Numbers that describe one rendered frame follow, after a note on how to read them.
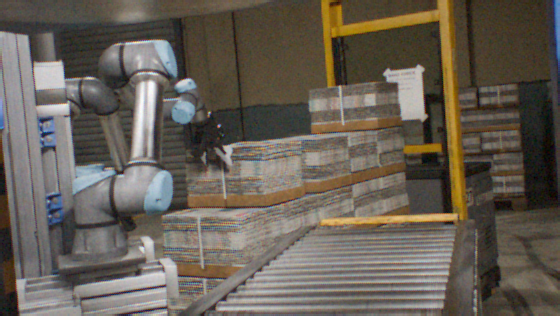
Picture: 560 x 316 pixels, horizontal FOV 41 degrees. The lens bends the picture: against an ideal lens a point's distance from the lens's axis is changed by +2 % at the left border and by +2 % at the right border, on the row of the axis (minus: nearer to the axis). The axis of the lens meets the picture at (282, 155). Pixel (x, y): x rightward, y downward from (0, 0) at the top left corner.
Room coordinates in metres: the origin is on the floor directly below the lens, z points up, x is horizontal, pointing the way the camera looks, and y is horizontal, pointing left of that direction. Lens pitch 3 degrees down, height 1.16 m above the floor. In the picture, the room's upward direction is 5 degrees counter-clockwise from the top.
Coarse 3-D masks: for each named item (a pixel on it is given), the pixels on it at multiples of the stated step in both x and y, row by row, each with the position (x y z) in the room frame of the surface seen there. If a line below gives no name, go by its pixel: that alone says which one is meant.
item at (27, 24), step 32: (0, 0) 0.69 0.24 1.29; (32, 0) 0.70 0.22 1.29; (64, 0) 0.71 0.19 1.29; (96, 0) 0.72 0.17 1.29; (128, 0) 0.73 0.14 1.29; (160, 0) 0.75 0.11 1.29; (192, 0) 0.76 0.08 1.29; (224, 0) 0.78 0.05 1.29; (256, 0) 0.79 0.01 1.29; (288, 0) 0.89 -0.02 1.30; (32, 32) 0.99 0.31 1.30
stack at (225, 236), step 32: (320, 192) 3.10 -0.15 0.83; (352, 192) 3.28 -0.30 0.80; (192, 224) 2.68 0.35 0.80; (224, 224) 2.60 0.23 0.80; (256, 224) 2.64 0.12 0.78; (288, 224) 2.83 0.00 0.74; (192, 256) 2.68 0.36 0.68; (224, 256) 2.60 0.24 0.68; (256, 256) 2.63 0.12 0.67; (192, 288) 2.69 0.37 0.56
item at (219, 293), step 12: (300, 228) 2.34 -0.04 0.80; (312, 228) 2.33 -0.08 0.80; (288, 240) 2.13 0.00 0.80; (264, 252) 1.97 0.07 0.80; (276, 252) 1.95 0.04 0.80; (252, 264) 1.82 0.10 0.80; (264, 264) 1.81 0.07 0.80; (240, 276) 1.69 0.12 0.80; (252, 276) 1.71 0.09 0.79; (216, 288) 1.59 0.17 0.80; (228, 288) 1.58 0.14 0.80; (204, 300) 1.49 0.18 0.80; (216, 300) 1.48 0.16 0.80; (192, 312) 1.41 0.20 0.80; (204, 312) 1.41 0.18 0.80
